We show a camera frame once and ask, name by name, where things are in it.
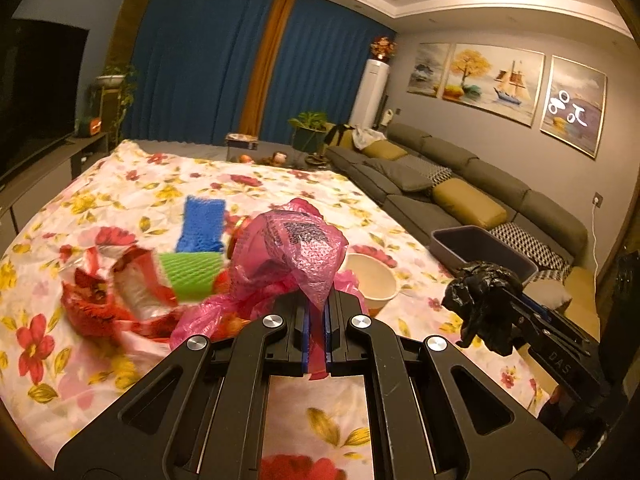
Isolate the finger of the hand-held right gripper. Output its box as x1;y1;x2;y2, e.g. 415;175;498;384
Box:
501;284;600;350

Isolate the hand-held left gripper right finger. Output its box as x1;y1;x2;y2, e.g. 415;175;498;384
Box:
322;290;588;480

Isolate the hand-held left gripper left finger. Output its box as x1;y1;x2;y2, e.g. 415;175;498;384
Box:
52;292;313;480

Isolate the black plastic bag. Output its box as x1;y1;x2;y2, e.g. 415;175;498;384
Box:
441;261;523;356

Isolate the beige bowl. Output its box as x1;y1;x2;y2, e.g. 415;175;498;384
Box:
345;253;399;317

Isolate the pink plastic bag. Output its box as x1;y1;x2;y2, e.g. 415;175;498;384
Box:
170;199;371;381

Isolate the grey plastic bin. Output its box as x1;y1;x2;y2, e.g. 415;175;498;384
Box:
431;227;540;283

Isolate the green foam net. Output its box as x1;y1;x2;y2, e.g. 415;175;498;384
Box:
159;252;223;305

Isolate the red and white plastic bag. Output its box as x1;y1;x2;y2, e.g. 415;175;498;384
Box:
61;245;181;338

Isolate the grey and mustard cushion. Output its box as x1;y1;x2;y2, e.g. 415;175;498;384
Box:
520;277;573;311

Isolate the mustard sofa cover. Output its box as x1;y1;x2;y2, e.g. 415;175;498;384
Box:
562;266;601;341

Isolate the large houndstooth cushion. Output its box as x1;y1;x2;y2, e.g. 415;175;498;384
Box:
487;222;571;281

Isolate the red shiny wrapper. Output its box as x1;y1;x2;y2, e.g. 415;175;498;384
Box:
225;215;261;261

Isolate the large mustard cushion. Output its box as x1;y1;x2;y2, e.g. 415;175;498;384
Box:
432;178;508;229

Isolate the grey sectional sofa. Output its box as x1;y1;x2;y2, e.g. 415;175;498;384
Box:
325;122;601;341

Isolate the blue foam net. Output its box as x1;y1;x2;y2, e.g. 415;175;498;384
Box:
175;196;227;255

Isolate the flat grey cushion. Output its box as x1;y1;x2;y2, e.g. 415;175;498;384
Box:
362;158;441;193

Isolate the small houndstooth cushion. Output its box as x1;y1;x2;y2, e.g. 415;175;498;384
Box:
422;162;453;186

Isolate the small mustard cushion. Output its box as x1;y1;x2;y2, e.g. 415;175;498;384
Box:
361;140;408;162

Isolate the white cloth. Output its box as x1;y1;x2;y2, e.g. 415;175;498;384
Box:
352;127;388;150

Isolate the floral blanket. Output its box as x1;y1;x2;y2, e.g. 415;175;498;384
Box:
0;139;551;480

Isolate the green potted plant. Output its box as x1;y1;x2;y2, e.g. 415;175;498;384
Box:
289;111;337;153

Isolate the purple sky painting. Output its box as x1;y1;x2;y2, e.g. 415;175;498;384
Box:
539;55;608;161

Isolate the tree and ship painting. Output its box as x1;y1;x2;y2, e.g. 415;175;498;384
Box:
440;44;546;127

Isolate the white standing air conditioner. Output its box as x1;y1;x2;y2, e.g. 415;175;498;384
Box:
348;59;391;131

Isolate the orange curtain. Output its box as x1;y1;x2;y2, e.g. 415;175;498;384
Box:
239;0;298;136

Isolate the grey landscape painting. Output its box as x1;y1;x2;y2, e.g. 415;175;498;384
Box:
406;42;451;97

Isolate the narrow blue curtain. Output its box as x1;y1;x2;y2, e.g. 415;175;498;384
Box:
262;0;398;143

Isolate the artificial flower arrangement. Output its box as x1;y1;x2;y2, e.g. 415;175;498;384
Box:
370;36;399;62

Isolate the wide blue curtain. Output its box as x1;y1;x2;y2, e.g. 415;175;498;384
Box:
122;0;281;143

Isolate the grey television cabinet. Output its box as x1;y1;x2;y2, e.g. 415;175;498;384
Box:
0;132;111;241

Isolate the trailing potted plant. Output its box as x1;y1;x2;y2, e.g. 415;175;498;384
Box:
92;64;141;141

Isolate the black television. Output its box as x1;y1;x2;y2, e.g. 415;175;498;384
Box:
0;19;90;183

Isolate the white cable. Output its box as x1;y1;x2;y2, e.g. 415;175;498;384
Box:
590;200;602;268

